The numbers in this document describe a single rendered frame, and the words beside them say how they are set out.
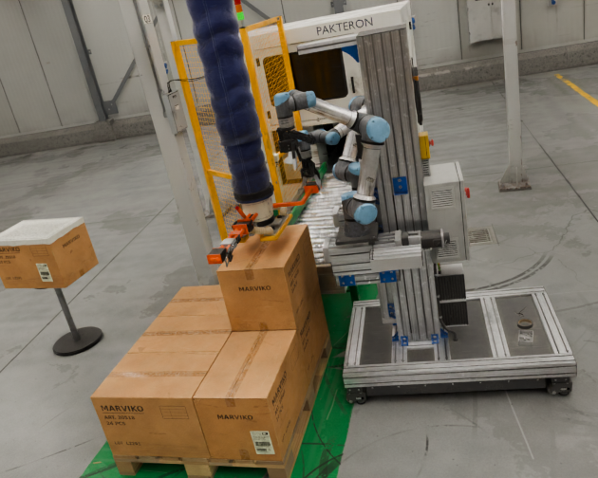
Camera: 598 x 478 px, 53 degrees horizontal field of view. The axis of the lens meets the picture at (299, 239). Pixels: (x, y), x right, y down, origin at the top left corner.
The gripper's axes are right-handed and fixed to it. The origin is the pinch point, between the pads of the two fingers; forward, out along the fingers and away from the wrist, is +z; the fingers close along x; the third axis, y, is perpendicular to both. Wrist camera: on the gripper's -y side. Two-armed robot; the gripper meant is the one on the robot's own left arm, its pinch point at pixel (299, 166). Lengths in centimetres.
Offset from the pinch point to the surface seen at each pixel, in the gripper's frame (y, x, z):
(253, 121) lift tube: 27.7, -35.9, -17.4
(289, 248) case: 23, -33, 58
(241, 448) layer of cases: 47, 48, 129
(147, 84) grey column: 136, -155, -33
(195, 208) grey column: 125, -155, 67
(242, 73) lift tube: 28, -35, -43
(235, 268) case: 50, -14, 58
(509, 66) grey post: -147, -345, 28
